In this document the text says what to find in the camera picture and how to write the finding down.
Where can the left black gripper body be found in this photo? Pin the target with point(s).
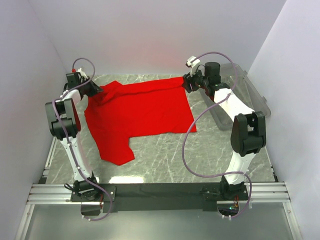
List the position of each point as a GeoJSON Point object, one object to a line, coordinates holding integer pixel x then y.
{"type": "Point", "coordinates": [89, 89]}

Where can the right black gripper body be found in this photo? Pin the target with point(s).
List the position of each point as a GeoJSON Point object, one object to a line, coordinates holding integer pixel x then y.
{"type": "Point", "coordinates": [196, 81]}

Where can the red t shirt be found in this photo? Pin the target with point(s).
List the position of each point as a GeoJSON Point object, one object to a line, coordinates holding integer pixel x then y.
{"type": "Point", "coordinates": [124, 111]}

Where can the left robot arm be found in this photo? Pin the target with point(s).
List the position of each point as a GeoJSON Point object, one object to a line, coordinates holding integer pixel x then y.
{"type": "Point", "coordinates": [65, 125]}

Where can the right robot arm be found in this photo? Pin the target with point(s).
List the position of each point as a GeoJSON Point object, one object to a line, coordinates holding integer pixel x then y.
{"type": "Point", "coordinates": [248, 133]}

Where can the clear plastic bin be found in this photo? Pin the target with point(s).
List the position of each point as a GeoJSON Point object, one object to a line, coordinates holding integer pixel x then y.
{"type": "Point", "coordinates": [244, 90]}

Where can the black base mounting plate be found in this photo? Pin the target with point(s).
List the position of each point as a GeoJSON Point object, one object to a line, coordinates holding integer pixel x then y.
{"type": "Point", "coordinates": [163, 196]}

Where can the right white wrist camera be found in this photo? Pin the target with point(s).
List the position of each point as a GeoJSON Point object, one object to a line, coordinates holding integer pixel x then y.
{"type": "Point", "coordinates": [192, 63]}

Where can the aluminium rail frame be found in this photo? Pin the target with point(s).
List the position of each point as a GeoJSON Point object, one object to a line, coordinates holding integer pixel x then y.
{"type": "Point", "coordinates": [49, 215]}

